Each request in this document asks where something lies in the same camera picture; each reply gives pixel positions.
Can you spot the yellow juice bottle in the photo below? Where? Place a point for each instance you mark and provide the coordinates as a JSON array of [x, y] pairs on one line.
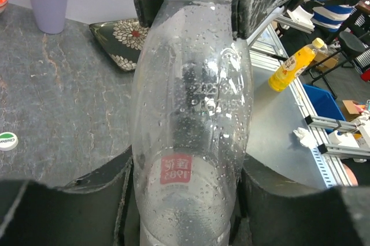
[[294, 66]]

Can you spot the blue plastic bin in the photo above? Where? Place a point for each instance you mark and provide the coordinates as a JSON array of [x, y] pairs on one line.
[[323, 103]]

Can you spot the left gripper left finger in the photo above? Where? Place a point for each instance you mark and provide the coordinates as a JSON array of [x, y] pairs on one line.
[[95, 209]]

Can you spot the black floral square plate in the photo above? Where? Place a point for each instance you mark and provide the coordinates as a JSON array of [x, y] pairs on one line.
[[122, 40]]

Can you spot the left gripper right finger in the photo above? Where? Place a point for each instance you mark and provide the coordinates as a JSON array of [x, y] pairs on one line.
[[274, 210]]

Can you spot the white green bottle cap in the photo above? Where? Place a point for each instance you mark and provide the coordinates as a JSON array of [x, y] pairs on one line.
[[8, 141]]

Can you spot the white cable duct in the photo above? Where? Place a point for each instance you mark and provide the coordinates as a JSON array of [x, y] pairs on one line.
[[324, 169]]

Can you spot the clear bottle white cap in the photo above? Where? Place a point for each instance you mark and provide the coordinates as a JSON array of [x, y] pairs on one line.
[[191, 109]]

